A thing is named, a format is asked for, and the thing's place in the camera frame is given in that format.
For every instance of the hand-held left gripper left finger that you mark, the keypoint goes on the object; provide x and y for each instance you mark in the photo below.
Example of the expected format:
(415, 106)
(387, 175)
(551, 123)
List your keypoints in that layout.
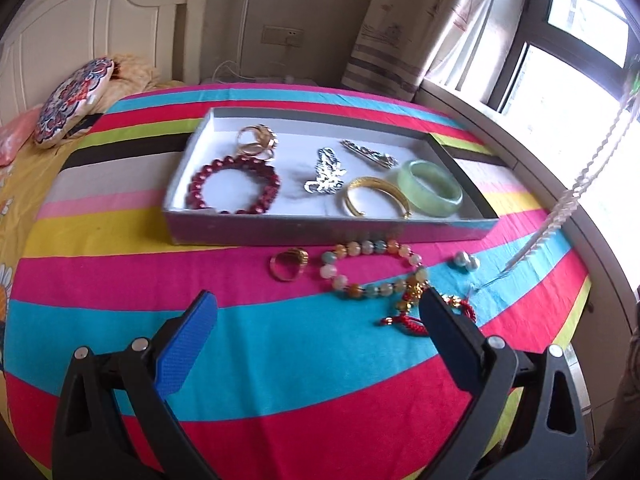
(187, 345)

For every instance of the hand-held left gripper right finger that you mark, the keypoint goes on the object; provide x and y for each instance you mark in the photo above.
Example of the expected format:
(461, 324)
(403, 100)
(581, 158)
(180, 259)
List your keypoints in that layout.
(450, 340)

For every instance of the pale green jade bangle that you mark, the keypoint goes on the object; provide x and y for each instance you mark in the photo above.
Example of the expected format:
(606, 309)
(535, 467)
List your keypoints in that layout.
(445, 195)

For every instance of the shallow grey cardboard box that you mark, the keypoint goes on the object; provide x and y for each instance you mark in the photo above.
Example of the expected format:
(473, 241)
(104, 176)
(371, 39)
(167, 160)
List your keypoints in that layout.
(300, 232)

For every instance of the yellow gold bangle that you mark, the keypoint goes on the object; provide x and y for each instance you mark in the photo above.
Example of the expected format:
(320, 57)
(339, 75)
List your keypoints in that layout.
(372, 182)

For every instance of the silver hair clip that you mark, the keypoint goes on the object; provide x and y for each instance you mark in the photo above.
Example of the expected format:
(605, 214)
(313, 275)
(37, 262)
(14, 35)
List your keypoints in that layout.
(370, 152)

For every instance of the silver rhinestone pearl brooch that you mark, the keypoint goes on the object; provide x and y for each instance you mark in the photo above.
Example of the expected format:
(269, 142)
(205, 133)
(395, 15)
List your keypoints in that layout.
(327, 175)

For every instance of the rose gold bangle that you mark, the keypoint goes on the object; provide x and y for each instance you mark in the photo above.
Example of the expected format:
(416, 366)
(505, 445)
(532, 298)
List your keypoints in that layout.
(260, 135)

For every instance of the grey pearl earring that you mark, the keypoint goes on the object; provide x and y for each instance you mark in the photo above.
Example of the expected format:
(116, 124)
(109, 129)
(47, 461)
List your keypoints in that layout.
(472, 264)
(459, 260)

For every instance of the colourful striped bedspread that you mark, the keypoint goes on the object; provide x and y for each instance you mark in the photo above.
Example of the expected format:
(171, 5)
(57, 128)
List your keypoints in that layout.
(300, 360)

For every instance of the round patterned cushion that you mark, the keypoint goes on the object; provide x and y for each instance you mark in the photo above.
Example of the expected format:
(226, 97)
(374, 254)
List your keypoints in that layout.
(70, 100)

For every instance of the pink floral quilt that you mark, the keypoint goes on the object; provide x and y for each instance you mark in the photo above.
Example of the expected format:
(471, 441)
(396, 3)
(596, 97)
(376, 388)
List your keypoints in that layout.
(15, 135)

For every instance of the orange checked blanket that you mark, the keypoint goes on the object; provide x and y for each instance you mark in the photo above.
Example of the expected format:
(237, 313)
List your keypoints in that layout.
(135, 72)

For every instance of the printed beige curtain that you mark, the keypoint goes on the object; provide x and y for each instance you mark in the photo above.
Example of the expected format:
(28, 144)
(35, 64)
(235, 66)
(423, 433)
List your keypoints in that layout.
(425, 25)

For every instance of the dark framed window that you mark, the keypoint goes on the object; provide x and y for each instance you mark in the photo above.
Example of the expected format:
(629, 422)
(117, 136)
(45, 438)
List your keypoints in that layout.
(540, 35)

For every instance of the cream wooden headboard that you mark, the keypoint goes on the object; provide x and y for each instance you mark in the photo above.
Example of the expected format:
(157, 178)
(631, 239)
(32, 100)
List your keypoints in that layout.
(75, 20)

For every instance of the white wall conduit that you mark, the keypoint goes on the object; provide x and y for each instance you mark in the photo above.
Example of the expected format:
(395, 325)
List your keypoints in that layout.
(246, 30)

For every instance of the wall socket plate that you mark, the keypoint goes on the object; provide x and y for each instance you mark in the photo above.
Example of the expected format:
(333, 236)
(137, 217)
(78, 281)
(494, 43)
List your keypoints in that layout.
(282, 35)

